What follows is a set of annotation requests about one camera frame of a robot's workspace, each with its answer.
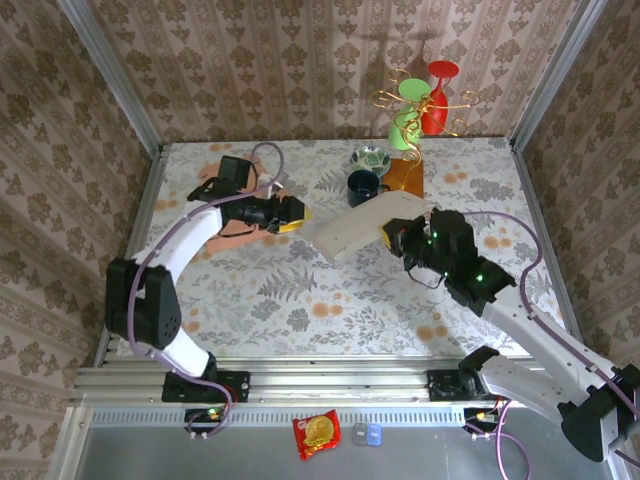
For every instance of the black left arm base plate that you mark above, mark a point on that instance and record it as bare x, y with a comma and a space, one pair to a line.
240, 386

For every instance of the red snack packet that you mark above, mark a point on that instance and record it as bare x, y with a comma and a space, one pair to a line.
317, 434

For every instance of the small black controller board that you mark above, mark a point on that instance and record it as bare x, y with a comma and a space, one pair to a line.
205, 416
480, 417

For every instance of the aluminium frame post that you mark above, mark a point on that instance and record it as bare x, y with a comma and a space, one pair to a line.
110, 70
555, 70

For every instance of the red wine glass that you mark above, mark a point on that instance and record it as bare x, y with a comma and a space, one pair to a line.
435, 117

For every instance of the aluminium side rail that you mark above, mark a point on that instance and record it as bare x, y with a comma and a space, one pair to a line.
135, 220
550, 240

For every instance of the grey metal shelf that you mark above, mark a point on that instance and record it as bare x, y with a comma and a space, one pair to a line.
200, 455

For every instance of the aluminium cross rail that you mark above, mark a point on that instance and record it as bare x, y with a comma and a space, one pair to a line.
340, 382

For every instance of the floral tablecloth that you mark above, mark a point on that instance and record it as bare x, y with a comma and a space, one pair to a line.
350, 310

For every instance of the small grey card case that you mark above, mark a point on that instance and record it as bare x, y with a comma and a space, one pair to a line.
360, 434

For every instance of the green wine glass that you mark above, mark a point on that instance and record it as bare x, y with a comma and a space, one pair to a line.
400, 134

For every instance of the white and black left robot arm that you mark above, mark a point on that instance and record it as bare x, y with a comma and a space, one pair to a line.
165, 250

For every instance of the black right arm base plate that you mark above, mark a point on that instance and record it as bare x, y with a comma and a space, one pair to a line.
440, 387

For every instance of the white paper box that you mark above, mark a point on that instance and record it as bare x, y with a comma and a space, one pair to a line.
360, 225

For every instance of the dark blue mug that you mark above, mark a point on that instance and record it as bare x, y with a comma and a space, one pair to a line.
361, 187

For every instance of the green leaf pattern bowl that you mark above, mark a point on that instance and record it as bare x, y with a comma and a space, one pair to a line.
371, 159

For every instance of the small blue card case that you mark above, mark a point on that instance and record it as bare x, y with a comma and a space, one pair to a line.
374, 434

